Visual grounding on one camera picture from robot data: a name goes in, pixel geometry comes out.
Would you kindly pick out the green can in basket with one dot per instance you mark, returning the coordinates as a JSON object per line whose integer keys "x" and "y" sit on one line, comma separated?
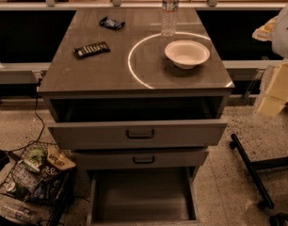
{"x": 16, "y": 190}

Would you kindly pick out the black wire basket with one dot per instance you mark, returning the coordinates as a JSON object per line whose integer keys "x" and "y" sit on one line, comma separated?
{"x": 47, "y": 185}

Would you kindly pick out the green snack bag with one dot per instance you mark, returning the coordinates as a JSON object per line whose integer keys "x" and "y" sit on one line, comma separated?
{"x": 37, "y": 157}

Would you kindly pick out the tan chip bag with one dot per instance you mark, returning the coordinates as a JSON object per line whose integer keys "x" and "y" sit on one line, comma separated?
{"x": 58, "y": 160}

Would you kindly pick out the grey drawer cabinet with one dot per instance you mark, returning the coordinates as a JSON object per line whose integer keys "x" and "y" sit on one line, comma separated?
{"x": 134, "y": 81}

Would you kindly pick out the clear plastic water bottle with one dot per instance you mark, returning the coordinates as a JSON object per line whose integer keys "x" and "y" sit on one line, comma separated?
{"x": 169, "y": 17}

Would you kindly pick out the black chocolate bar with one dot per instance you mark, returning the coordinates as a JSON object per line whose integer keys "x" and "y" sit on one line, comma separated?
{"x": 93, "y": 49}

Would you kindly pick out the white paper bowl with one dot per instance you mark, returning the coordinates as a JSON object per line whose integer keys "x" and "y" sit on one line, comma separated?
{"x": 186, "y": 54}

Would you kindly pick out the clear bottle on floor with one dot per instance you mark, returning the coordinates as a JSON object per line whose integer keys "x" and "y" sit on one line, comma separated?
{"x": 20, "y": 213}

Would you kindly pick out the grey drawer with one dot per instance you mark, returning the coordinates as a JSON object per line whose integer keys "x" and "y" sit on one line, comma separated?
{"x": 108, "y": 135}
{"x": 141, "y": 159}
{"x": 127, "y": 197}

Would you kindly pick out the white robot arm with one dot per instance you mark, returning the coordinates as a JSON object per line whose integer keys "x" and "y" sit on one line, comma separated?
{"x": 275, "y": 88}

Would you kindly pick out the dark blue snack packet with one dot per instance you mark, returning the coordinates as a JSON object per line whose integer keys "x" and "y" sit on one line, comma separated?
{"x": 111, "y": 24}

